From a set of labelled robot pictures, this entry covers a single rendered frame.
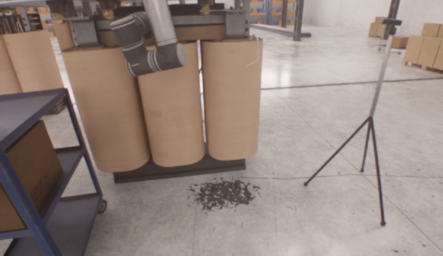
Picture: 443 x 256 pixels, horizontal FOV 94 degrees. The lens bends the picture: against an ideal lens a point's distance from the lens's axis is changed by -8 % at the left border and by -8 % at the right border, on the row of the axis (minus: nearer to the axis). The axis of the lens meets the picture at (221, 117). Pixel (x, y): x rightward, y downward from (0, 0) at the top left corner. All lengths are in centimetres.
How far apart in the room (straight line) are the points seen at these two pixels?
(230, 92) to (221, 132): 30
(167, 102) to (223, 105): 38
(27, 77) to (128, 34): 278
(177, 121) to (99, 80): 55
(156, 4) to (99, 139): 103
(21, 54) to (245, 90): 294
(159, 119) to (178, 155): 32
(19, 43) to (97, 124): 221
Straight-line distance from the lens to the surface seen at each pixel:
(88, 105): 163
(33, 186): 123
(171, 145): 165
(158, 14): 105
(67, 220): 175
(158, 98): 150
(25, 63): 370
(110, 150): 175
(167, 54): 105
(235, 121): 160
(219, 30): 156
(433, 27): 744
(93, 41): 155
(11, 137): 103
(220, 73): 147
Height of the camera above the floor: 125
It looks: 25 degrees down
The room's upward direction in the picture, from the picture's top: 2 degrees counter-clockwise
